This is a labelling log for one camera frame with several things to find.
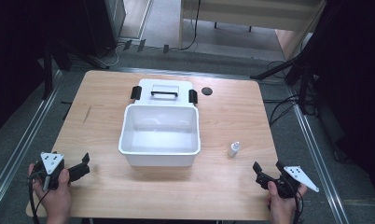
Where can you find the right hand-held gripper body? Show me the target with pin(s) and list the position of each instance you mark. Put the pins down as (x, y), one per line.
(296, 177)

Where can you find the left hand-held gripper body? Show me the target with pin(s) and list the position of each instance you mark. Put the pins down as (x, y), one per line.
(51, 161)

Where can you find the person's right hand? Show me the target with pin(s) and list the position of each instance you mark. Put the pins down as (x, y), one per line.
(282, 208)

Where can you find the person's left hand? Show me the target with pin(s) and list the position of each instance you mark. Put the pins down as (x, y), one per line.
(56, 202)

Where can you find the small white dropper bottle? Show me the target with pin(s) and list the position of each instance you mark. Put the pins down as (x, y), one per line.
(233, 150)

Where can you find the white open storage box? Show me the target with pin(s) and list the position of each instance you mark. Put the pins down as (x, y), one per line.
(160, 157)

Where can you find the black tripod stand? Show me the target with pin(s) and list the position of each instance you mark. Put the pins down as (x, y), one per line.
(302, 81)

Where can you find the black round table grommet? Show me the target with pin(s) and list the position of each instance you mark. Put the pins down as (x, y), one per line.
(206, 91)

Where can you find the black metal stand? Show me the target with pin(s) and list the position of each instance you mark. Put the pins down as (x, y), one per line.
(47, 68)

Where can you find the dark power strip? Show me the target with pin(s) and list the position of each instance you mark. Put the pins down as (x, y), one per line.
(97, 62)

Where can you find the black cabinet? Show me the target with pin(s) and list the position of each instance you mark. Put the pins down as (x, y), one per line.
(101, 21)

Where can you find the light wooden bench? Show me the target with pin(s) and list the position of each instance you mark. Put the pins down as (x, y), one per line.
(251, 12)

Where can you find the metal floor rail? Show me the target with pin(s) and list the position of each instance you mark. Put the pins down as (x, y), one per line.
(319, 161)
(24, 140)

